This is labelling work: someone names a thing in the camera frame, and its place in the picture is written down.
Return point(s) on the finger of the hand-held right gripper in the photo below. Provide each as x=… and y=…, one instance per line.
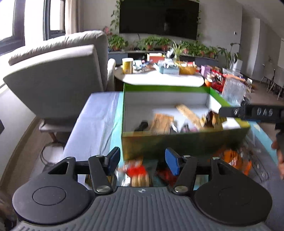
x=230, y=112

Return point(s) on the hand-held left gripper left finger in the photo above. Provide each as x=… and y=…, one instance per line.
x=112, y=160

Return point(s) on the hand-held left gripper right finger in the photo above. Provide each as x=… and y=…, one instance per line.
x=172, y=161

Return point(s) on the green cardboard box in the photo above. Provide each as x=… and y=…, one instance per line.
x=168, y=144

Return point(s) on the dark brown snack pouch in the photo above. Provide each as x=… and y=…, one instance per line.
x=210, y=121

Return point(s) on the tan snack pouch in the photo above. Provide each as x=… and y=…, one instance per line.
x=163, y=123

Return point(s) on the long tan snack bar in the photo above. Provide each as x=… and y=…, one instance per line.
x=190, y=115

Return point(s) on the black snack pouch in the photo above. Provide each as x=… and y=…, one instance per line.
x=142, y=126

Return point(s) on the pile of snack packets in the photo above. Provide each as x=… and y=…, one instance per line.
x=237, y=160

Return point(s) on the person's right hand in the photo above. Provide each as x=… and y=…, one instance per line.
x=280, y=146

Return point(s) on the heap of assorted packages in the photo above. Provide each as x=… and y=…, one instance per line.
x=216, y=80

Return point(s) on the white dining chair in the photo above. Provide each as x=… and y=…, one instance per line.
x=279, y=80
x=267, y=73

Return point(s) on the tall plant in white pot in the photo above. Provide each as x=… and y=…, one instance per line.
x=237, y=65

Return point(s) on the yellow woven basket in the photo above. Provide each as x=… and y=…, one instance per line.
x=187, y=70

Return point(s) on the grey blue tray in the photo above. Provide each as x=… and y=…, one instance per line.
x=169, y=70

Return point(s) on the spider plant in vase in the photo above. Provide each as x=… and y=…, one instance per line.
x=177, y=52

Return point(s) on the round white table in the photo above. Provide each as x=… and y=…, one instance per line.
x=155, y=80

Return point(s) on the orange box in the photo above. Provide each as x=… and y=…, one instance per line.
x=155, y=58

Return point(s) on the yellow can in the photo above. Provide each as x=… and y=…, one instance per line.
x=128, y=66

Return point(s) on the grey armchair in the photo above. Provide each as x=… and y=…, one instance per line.
x=55, y=73

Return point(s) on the dark television cabinet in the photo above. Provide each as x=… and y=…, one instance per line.
x=115, y=55

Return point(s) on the row of potted plants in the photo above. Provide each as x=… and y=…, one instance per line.
x=116, y=42

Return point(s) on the red flower decoration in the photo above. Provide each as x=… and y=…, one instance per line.
x=107, y=31

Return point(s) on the pale curtain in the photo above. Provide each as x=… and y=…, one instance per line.
x=71, y=15

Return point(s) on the black framed window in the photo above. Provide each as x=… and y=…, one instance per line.
x=55, y=15
x=6, y=17

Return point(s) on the black wall socket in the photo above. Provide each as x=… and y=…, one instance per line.
x=1, y=127

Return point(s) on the black wall television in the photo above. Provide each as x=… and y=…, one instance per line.
x=159, y=17

